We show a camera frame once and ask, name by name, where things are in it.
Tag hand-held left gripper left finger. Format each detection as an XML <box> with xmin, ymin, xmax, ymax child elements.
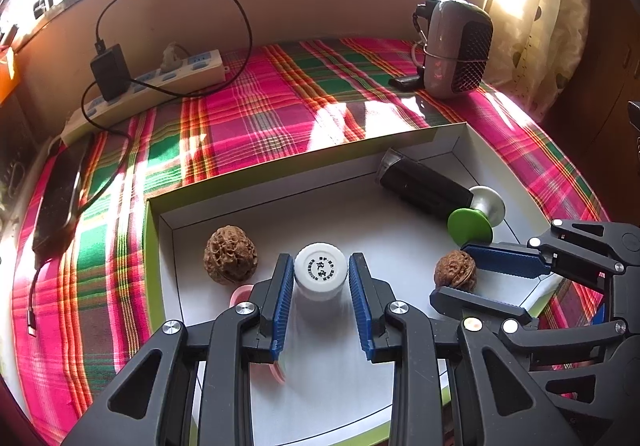
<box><xmin>60</xmin><ymin>253</ymin><xmax>296</xmax><ymax>446</ymax></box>

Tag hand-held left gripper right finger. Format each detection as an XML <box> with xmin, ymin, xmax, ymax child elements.
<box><xmin>348</xmin><ymin>252</ymin><xmax>583</xmax><ymax>446</ymax></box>

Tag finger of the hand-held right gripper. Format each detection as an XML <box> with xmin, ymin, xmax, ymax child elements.
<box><xmin>430</xmin><ymin>287</ymin><xmax>632</xmax><ymax>369</ymax></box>
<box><xmin>460</xmin><ymin>220</ymin><xmax>640</xmax><ymax>289</ymax></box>

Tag brown walnut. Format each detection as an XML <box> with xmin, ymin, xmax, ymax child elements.
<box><xmin>434</xmin><ymin>250</ymin><xmax>477</xmax><ymax>298</ymax></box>
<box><xmin>203</xmin><ymin>225</ymin><xmax>259</xmax><ymax>284</ymax></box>

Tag pink green cable winder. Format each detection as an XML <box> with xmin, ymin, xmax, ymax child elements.
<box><xmin>229</xmin><ymin>284</ymin><xmax>287</xmax><ymax>383</ymax></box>

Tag green white spool massager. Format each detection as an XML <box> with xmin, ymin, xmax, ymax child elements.
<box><xmin>447</xmin><ymin>185</ymin><xmax>506</xmax><ymax>244</ymax></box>

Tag white bottle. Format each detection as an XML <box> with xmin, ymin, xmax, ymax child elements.
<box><xmin>294</xmin><ymin>243</ymin><xmax>348</xmax><ymax>303</ymax></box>

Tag green white cardboard box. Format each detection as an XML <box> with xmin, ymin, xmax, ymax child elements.
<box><xmin>142</xmin><ymin>122</ymin><xmax>566</xmax><ymax>446</ymax></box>

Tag black cylinder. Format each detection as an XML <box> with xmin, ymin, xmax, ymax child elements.
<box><xmin>376</xmin><ymin>149</ymin><xmax>475</xmax><ymax>219</ymax></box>

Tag pink green plaid blanket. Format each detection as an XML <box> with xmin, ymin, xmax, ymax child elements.
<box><xmin>10</xmin><ymin>37</ymin><xmax>613</xmax><ymax>446</ymax></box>

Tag grey space heater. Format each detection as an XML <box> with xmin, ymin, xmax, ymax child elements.
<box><xmin>389</xmin><ymin>0</ymin><xmax>495</xmax><ymax>100</ymax></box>

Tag black smartphone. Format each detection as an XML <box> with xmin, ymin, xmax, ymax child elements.
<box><xmin>32</xmin><ymin>136</ymin><xmax>96</xmax><ymax>259</ymax></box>

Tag white power strip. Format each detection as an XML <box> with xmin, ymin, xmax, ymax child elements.
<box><xmin>61</xmin><ymin>49</ymin><xmax>226</xmax><ymax>144</ymax></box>

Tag cream dotted curtain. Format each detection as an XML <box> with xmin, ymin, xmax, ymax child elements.
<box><xmin>485</xmin><ymin>0</ymin><xmax>593</xmax><ymax>117</ymax></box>

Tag beige plug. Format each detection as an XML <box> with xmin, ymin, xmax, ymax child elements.
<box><xmin>160</xmin><ymin>42</ymin><xmax>190</xmax><ymax>73</ymax></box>

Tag black power adapter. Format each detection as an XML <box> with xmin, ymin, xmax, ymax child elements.
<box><xmin>90</xmin><ymin>42</ymin><xmax>133</xmax><ymax>102</ymax></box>

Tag orange tray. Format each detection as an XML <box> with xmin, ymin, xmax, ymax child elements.
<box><xmin>0</xmin><ymin>46</ymin><xmax>21</xmax><ymax>104</ymax></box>

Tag black plug-tipped cable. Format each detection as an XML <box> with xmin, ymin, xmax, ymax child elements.
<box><xmin>26</xmin><ymin>256</ymin><xmax>53</xmax><ymax>339</ymax></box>

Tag black adapter cable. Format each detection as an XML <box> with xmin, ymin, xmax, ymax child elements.
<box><xmin>70</xmin><ymin>0</ymin><xmax>253</xmax><ymax>227</ymax></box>

